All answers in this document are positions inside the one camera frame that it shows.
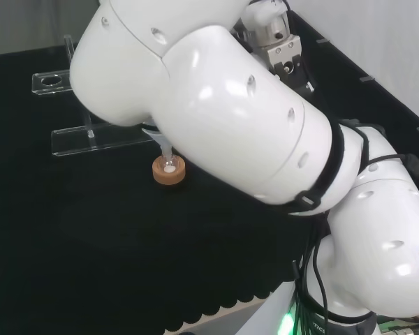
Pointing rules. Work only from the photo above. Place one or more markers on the small round-bottom flask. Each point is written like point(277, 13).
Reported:
point(173, 163)

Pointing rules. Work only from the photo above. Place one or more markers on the black bench cloth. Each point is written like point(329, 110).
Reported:
point(90, 244)

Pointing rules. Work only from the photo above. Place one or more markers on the silver wrist mount block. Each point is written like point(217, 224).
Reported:
point(279, 49)

